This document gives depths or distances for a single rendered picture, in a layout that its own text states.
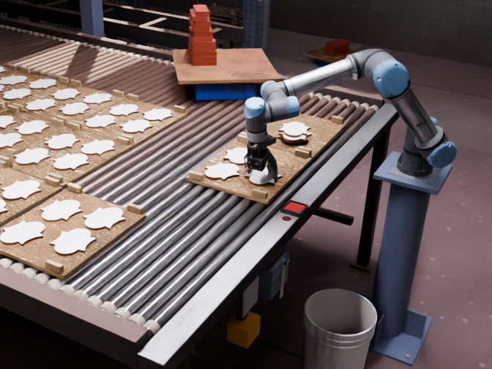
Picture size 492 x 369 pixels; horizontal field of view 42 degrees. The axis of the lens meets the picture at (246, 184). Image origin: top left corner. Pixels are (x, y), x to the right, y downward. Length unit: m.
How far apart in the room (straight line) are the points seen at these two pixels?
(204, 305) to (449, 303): 1.92
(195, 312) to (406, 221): 1.28
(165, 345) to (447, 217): 2.84
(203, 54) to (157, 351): 1.94
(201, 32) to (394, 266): 1.47
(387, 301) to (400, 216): 0.46
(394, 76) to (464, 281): 1.70
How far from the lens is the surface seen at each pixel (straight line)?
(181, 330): 1.78
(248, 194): 2.35
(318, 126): 2.95
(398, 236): 2.88
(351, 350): 2.71
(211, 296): 1.89
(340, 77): 2.41
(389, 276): 3.00
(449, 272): 3.77
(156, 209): 2.29
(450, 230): 4.15
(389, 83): 2.31
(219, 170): 2.48
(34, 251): 2.10
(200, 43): 3.31
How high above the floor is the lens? 2.09
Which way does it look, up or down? 29 degrees down
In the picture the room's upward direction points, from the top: 3 degrees clockwise
